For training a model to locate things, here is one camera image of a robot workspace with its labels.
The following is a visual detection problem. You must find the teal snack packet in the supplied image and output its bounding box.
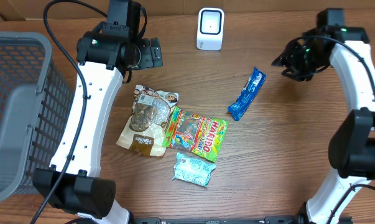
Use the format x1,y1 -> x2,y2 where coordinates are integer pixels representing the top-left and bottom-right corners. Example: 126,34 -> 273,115
172,152 -> 216,187

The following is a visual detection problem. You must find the grey plastic mesh basket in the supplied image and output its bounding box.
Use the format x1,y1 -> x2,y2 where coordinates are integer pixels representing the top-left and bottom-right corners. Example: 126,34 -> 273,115
0,31 -> 73,202

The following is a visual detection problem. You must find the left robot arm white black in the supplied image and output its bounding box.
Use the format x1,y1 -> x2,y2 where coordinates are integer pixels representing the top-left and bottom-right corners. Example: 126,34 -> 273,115
33,0 -> 162,223

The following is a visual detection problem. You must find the green Haribo gummy bag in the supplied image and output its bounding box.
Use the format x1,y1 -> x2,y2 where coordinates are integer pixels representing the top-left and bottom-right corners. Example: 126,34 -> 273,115
163,107 -> 229,162

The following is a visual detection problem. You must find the brown nuts snack pouch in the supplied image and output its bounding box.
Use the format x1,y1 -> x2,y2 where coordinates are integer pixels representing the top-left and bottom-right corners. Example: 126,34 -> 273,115
116,85 -> 179,157

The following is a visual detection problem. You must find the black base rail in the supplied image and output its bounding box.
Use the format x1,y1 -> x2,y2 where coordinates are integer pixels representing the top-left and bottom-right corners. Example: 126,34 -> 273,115
124,214 -> 353,224

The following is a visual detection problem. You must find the blue Oreo cookie pack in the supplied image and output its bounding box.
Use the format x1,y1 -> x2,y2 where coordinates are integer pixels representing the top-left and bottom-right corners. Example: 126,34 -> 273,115
228,67 -> 266,121

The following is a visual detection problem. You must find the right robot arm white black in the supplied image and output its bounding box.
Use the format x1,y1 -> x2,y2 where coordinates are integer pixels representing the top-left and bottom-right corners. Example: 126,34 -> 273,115
272,8 -> 375,223

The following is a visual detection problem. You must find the white barcode scanner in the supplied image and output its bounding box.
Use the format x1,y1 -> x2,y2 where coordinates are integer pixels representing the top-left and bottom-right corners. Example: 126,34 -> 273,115
197,7 -> 225,51

